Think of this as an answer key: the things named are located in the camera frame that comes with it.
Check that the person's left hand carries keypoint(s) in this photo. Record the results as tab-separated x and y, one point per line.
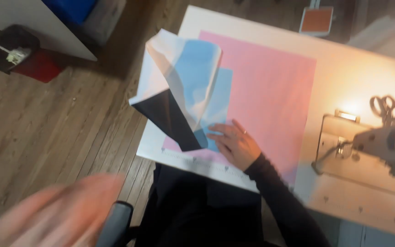
57	212

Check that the person's right hand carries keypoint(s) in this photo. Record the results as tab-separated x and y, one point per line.
240	147

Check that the person's right fingers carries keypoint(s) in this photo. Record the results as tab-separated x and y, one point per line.
222	128

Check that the light blue sheet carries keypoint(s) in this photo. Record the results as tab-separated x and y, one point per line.
222	99

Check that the pink cutting mat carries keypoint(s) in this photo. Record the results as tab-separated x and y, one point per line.
269	96

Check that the curled white blue black sheet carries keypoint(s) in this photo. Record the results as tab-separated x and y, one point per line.
180	79

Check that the person's black clothing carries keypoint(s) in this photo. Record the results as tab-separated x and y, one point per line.
201	209

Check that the grey chair armrest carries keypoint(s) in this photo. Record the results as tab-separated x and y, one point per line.
117	223

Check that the grey sewing machine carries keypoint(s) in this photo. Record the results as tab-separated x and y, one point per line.
372	144

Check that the metal scissors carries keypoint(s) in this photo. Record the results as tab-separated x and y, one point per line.
384	106

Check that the white drawer unit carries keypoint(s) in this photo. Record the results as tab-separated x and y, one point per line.
375	235

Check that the red container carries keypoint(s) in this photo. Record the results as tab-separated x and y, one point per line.
39	67

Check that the blue box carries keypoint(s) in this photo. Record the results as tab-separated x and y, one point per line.
70	8

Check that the white cabinet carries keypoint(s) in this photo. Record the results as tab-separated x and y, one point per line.
46	27

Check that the crumpled paper scrap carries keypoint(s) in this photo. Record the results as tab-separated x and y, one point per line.
17	55

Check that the black waste bin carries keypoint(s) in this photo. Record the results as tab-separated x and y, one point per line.
5	44

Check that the orange pad in white frame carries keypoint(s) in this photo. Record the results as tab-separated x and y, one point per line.
317	20

